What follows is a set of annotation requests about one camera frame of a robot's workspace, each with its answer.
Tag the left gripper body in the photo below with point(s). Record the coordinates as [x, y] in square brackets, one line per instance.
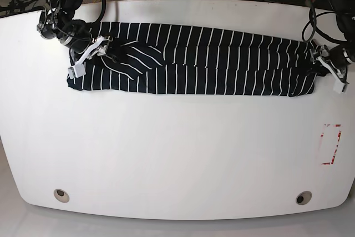
[316, 69]

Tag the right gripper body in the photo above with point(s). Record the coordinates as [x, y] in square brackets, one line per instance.
[81, 33]

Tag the navy white striped T-shirt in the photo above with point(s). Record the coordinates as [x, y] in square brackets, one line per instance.
[173, 59]

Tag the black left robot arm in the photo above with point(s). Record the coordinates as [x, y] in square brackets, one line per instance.
[344, 12]

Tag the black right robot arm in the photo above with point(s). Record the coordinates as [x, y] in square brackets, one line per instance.
[57, 21]

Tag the red tape rectangle marker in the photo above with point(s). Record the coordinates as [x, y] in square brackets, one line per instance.
[329, 143]

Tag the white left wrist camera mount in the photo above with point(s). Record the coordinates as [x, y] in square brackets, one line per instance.
[336, 60]

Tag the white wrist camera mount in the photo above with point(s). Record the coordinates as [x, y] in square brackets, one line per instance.
[336, 60]
[97, 47]

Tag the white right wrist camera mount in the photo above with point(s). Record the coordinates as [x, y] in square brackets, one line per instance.
[97, 47]

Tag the right table cable grommet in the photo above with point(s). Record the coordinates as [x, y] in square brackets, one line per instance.
[303, 198]

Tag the table cable grommet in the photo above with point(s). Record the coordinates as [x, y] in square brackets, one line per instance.
[61, 196]
[303, 198]

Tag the left table cable grommet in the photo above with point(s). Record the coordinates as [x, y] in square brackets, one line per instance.
[61, 196]

